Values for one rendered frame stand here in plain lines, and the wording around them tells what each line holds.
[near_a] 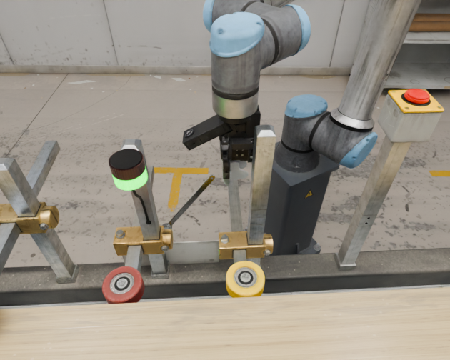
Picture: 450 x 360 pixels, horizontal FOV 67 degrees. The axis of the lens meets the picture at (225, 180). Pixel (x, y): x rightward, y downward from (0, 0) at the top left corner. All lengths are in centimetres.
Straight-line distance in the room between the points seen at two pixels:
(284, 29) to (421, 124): 29
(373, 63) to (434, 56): 267
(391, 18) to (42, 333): 112
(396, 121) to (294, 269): 50
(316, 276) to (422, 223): 135
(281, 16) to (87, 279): 80
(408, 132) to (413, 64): 304
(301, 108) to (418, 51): 253
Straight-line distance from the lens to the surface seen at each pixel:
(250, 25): 61
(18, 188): 78
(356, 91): 119
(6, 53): 394
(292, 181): 136
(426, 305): 80
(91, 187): 232
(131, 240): 85
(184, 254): 95
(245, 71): 61
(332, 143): 124
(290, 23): 69
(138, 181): 62
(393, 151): 73
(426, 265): 113
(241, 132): 71
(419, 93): 69
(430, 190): 251
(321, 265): 102
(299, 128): 129
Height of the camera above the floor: 153
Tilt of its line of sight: 44 degrees down
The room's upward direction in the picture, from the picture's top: straight up
